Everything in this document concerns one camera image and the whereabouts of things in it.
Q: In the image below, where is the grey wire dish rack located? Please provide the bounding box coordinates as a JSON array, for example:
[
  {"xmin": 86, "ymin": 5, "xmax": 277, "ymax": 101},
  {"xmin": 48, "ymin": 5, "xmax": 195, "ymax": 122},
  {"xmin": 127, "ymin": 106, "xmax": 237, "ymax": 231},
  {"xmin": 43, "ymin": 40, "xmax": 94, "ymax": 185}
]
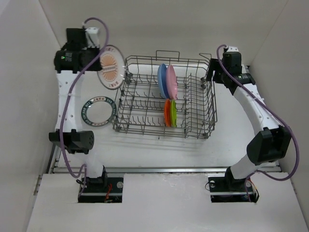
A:
[{"xmin": 112, "ymin": 50, "xmax": 217, "ymax": 139}]

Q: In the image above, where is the orange plate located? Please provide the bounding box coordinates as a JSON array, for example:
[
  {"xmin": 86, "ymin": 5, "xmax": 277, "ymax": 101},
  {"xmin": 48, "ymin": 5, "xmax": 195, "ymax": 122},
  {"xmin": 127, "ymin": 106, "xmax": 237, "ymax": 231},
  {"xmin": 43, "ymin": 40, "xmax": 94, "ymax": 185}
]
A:
[{"xmin": 164, "ymin": 99, "xmax": 171, "ymax": 127}]

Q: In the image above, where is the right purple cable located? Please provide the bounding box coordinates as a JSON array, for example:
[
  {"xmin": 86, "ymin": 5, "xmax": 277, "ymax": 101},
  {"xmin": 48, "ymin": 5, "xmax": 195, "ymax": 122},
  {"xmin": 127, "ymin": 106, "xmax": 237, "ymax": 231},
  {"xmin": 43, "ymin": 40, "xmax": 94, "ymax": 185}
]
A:
[{"xmin": 216, "ymin": 44, "xmax": 300, "ymax": 203}]

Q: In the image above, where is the pink plate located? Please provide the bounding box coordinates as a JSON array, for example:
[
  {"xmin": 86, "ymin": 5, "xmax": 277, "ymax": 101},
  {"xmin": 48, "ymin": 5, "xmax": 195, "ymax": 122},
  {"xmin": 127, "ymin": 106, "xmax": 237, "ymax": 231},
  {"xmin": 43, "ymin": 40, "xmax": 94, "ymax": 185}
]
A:
[{"xmin": 166, "ymin": 65, "xmax": 178, "ymax": 100}]

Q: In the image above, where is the white plate teal rim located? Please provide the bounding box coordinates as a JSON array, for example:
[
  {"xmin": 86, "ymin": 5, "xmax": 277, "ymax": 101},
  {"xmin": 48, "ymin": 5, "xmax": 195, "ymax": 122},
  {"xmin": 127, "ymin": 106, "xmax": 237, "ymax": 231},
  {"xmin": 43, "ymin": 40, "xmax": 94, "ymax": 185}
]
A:
[{"xmin": 81, "ymin": 96, "xmax": 117, "ymax": 127}]

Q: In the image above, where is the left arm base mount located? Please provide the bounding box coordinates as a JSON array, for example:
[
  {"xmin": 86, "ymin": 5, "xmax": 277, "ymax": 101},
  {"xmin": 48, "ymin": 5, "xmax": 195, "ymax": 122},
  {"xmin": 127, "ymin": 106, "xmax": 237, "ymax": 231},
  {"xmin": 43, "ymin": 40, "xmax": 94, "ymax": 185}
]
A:
[{"xmin": 76, "ymin": 169, "xmax": 124, "ymax": 203}]

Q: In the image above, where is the green plate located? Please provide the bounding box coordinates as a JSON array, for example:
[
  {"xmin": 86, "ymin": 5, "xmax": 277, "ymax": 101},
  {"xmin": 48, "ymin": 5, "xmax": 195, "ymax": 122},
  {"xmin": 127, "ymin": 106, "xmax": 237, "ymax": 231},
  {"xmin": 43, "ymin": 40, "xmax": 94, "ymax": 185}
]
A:
[{"xmin": 170, "ymin": 100, "xmax": 177, "ymax": 127}]

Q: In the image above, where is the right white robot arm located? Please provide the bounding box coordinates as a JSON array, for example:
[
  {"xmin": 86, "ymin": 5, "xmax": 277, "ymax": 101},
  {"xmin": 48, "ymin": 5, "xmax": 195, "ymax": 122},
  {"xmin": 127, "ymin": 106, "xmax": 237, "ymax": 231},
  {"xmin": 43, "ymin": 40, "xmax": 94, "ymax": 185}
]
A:
[{"xmin": 206, "ymin": 51, "xmax": 291, "ymax": 190}]

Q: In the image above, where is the white plate floral pattern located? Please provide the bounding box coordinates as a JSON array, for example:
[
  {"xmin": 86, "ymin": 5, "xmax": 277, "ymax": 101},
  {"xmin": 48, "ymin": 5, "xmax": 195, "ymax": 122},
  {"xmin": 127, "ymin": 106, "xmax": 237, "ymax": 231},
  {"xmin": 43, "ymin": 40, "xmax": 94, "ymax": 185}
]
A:
[{"xmin": 97, "ymin": 44, "xmax": 126, "ymax": 90}]

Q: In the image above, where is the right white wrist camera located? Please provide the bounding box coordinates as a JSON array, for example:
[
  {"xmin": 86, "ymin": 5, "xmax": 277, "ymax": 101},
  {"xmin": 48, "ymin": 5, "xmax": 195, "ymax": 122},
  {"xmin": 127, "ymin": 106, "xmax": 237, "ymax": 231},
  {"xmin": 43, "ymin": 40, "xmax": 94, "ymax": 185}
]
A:
[{"xmin": 224, "ymin": 45, "xmax": 239, "ymax": 52}]

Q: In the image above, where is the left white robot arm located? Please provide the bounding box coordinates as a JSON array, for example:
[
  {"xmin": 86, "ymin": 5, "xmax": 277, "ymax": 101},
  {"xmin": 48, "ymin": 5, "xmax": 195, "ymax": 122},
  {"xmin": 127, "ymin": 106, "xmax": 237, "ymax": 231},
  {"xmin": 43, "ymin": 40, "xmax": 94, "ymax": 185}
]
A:
[{"xmin": 48, "ymin": 27, "xmax": 108, "ymax": 192}]

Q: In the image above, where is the front aluminium rail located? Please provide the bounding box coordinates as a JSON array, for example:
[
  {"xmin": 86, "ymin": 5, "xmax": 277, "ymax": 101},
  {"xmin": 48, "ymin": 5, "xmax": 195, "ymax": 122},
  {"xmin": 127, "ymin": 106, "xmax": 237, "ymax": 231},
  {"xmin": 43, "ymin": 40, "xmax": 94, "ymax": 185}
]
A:
[{"xmin": 51, "ymin": 166, "xmax": 281, "ymax": 174}]

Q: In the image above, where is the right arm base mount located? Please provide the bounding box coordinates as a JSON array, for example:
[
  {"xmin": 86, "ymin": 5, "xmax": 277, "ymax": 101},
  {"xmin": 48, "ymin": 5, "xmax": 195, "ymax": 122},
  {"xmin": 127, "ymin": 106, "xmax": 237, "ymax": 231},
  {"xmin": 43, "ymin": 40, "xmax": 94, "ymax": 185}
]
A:
[{"xmin": 205, "ymin": 175, "xmax": 260, "ymax": 203}]

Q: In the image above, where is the blue plate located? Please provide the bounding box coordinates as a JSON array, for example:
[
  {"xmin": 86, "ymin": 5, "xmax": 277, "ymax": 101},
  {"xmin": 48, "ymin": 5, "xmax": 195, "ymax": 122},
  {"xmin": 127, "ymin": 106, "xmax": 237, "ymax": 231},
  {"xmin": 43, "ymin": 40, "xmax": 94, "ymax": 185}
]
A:
[{"xmin": 157, "ymin": 63, "xmax": 169, "ymax": 99}]

